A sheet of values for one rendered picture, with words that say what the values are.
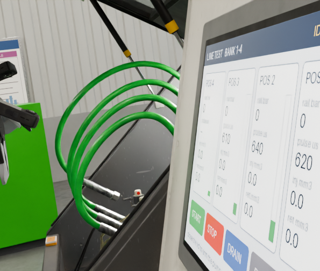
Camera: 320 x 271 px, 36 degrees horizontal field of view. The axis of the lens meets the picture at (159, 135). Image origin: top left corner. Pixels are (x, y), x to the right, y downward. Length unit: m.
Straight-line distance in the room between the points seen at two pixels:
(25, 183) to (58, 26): 3.71
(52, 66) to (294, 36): 7.29
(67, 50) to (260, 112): 7.26
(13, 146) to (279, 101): 4.10
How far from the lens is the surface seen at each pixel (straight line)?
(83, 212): 0.96
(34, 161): 4.50
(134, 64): 1.18
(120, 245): 0.88
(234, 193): 0.52
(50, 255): 1.36
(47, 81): 7.70
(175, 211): 0.79
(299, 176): 0.40
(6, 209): 4.54
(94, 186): 1.19
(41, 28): 7.72
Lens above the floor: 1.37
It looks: 7 degrees down
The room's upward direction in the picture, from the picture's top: 7 degrees counter-clockwise
